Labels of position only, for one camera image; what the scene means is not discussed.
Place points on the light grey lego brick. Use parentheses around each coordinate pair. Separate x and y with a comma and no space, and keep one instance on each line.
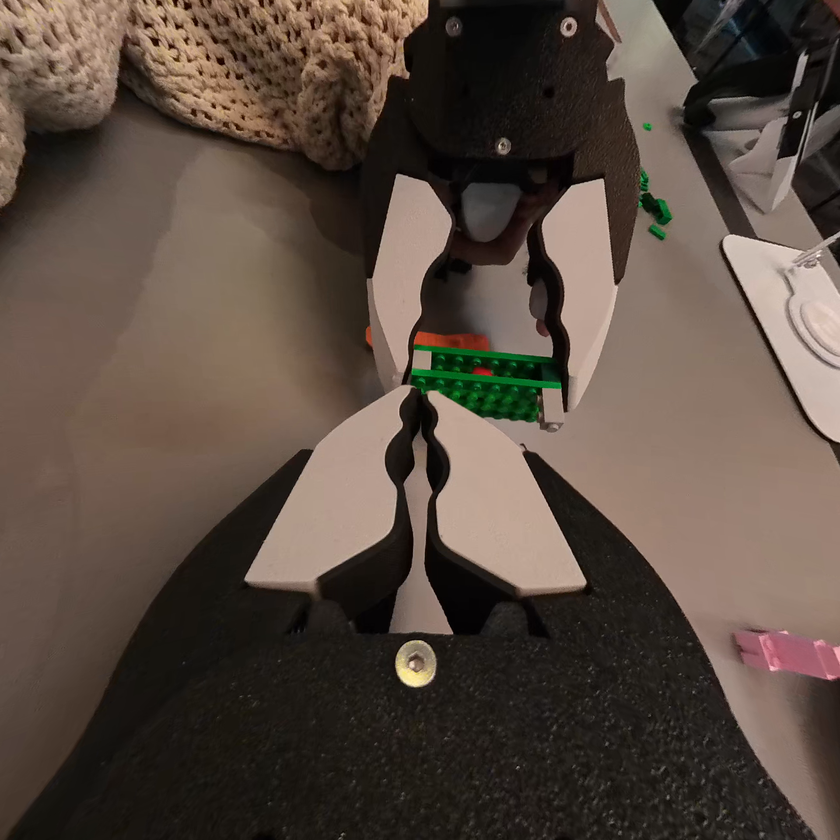
(551,410)

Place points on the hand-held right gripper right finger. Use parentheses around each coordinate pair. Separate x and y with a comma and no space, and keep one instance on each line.
(505,518)

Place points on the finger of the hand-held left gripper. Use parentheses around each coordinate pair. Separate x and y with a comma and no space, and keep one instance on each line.
(584,282)
(400,275)

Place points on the person's left hand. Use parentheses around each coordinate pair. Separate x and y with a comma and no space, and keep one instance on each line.
(508,248)

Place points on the person's left forearm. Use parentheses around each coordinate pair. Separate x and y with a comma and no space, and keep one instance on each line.
(262,65)

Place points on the orange brick separator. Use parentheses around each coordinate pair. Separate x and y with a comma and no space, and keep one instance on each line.
(466,341)

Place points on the pile of green lego bricks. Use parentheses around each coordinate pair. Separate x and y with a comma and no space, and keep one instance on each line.
(659,210)

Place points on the pink lego figure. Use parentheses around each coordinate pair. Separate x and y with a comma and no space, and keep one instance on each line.
(787,656)

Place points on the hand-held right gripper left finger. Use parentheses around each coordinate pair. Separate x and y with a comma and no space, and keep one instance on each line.
(328,512)

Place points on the white book stand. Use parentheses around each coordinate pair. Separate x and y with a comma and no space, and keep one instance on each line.
(761,295)

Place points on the black and white object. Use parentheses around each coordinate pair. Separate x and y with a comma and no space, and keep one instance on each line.
(774,164)

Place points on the green lego assembly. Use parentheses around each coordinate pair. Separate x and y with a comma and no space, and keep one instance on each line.
(499,400)

